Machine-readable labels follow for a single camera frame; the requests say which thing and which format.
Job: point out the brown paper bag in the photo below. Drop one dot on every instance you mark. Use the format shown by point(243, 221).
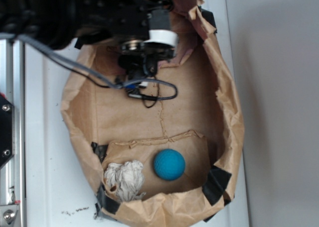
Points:
point(204, 123)

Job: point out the blue golf ball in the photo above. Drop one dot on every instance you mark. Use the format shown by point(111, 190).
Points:
point(169, 164)

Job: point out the crumpled white paper ball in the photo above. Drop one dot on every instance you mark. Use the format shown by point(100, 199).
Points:
point(126, 180)

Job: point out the aluminium frame rail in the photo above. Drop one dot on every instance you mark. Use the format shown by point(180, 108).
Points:
point(12, 175)

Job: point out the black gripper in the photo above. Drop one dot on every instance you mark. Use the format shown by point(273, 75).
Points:
point(140, 58)

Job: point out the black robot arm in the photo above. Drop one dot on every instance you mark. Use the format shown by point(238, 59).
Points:
point(140, 29)

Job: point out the black metal bracket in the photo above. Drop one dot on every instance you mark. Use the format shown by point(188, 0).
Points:
point(6, 135)

